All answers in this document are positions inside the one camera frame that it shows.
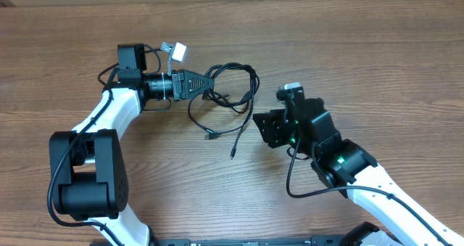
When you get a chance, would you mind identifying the black USB cable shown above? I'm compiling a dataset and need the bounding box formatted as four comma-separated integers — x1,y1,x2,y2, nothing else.
187,62,261,160

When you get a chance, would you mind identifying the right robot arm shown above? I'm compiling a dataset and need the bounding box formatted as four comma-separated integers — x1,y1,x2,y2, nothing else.
253,86,463,245

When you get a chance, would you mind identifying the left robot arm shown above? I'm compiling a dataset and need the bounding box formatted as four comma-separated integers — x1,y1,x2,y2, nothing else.
47,44,215,245

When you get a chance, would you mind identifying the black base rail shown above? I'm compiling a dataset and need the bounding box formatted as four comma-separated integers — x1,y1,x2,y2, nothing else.
150,235,344,246

